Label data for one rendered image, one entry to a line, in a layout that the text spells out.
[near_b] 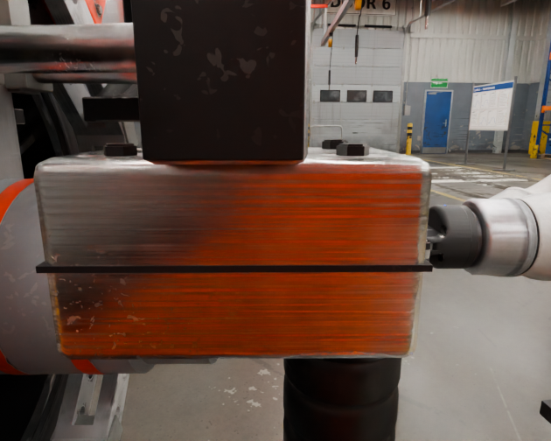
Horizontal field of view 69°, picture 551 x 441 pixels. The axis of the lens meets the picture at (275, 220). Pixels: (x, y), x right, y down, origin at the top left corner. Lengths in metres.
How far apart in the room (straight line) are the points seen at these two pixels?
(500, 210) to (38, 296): 0.44
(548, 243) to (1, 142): 0.51
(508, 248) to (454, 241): 0.06
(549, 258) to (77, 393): 0.55
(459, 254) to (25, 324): 0.40
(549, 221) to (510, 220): 0.04
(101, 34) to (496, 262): 0.43
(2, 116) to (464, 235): 0.43
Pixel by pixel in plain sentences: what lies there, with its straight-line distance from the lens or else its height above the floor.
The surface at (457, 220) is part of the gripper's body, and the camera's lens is 0.48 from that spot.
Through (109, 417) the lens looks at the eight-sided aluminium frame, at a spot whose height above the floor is 0.63.
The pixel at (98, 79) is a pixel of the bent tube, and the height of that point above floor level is 0.99.
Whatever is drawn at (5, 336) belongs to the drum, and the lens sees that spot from 0.29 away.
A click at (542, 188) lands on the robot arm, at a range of 0.73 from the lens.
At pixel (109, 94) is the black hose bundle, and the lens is 0.37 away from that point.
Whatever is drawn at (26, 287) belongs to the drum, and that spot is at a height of 0.87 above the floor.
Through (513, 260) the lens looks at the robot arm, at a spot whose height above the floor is 0.81.
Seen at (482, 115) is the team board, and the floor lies 1.20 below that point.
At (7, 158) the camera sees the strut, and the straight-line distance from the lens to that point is 0.35.
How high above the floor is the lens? 0.96
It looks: 13 degrees down
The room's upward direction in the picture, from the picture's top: straight up
